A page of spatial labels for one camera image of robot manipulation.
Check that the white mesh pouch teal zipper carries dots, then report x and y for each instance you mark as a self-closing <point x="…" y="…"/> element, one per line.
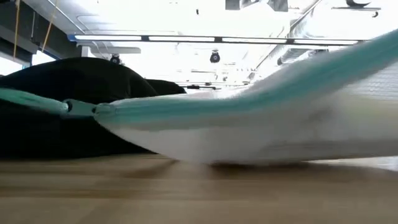
<point x="248" y="130"/>

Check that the black Wolt backpack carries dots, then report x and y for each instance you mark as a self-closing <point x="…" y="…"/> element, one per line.
<point x="77" y="81"/>

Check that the black round hanging fixture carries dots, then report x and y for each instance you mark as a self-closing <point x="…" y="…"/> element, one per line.
<point x="214" y="57"/>
<point x="115" y="59"/>

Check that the grey ceiling box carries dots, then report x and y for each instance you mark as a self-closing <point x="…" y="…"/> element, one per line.
<point x="278" y="4"/>
<point x="236" y="4"/>

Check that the long linear ceiling light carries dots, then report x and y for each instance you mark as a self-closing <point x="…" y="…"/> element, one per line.
<point x="109" y="37"/>

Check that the black ceiling fixture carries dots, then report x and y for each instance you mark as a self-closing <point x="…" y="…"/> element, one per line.
<point x="357" y="3"/>

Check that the silver ventilation duct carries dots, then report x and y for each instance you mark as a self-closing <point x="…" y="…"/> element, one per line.
<point x="287" y="54"/>

